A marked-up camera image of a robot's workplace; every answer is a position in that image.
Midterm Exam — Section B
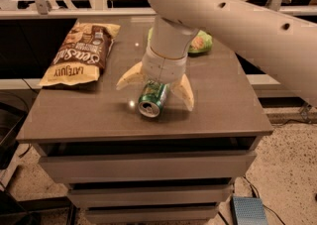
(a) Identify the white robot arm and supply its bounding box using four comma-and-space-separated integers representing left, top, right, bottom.
117, 0, 317, 110

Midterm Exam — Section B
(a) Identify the blue box on floor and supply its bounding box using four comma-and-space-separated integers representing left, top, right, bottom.
230, 196, 268, 225

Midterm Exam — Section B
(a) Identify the black floor cable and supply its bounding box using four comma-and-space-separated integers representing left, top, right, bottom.
242, 175, 287, 225

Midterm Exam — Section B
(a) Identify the green soda can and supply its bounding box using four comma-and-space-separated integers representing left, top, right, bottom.
138, 80, 169, 118

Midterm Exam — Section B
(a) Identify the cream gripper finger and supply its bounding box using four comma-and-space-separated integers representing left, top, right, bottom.
170, 74, 194, 111
116, 62, 147, 90

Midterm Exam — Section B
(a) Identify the grey drawer cabinet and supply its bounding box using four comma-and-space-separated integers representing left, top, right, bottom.
18, 17, 272, 224

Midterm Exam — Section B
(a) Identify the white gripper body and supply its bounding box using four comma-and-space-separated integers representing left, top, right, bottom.
142, 46, 187, 84

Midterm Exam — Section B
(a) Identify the green snack bag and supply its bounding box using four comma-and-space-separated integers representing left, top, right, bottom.
147, 27, 212, 58

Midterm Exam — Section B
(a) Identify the brown sea salt chip bag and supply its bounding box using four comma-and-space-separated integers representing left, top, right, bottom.
40, 22, 120, 86

